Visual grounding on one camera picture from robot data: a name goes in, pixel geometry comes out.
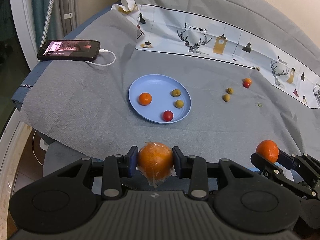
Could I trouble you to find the white door frame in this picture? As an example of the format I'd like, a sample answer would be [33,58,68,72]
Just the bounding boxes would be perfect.
[10,0,37,70]

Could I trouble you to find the yellow-green small fruit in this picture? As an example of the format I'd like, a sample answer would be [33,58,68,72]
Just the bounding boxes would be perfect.
[226,87,234,94]
[171,89,181,98]
[174,100,184,108]
[222,94,231,102]

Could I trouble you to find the orange fruit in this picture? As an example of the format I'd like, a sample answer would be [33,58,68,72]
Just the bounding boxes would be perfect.
[244,77,252,85]

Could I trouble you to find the grey cloth cover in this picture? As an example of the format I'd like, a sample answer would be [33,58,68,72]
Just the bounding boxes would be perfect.
[12,0,319,166]

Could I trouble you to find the white charging cable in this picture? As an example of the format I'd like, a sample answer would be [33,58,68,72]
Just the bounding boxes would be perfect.
[84,48,117,67]

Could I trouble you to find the orange tangerine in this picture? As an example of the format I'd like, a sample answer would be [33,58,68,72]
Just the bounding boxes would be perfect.
[255,140,279,163]
[138,93,152,106]

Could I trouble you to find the blue plastic plate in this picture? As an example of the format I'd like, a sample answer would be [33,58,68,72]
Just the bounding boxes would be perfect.
[128,74,192,124]

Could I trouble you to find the deer print fabric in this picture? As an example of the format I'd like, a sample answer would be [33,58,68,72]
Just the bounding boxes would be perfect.
[113,0,319,108]

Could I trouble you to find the grey curtain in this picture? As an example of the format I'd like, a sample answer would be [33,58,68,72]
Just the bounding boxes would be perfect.
[52,0,78,38]

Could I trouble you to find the orange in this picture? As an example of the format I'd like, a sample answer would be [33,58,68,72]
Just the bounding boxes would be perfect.
[137,142,174,188]

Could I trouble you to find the black smartphone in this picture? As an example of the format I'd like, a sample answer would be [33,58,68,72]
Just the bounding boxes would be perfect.
[37,40,100,61]

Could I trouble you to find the small red cherry tomato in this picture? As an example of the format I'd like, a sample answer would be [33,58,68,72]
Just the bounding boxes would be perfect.
[243,82,250,88]

